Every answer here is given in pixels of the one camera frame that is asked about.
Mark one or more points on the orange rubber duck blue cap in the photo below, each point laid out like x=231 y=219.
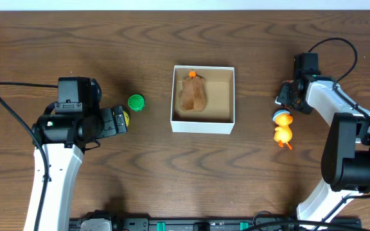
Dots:
x=283 y=133

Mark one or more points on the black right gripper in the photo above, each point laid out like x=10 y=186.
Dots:
x=282 y=97

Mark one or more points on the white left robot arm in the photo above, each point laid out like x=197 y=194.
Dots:
x=63 y=139

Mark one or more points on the white open cardboard box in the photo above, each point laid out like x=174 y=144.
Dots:
x=219 y=114

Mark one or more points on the brown plush capybara toy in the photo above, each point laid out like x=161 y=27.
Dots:
x=192 y=97

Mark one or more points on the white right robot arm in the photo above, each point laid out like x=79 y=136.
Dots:
x=345 y=163

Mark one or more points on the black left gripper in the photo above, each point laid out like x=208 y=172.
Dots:
x=118 y=119

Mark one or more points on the green plastic turbine toy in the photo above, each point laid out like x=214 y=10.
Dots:
x=136 y=102

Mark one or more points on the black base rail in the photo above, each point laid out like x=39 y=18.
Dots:
x=264 y=220

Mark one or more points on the yellow ball blue letters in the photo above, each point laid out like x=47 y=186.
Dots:
x=127 y=119

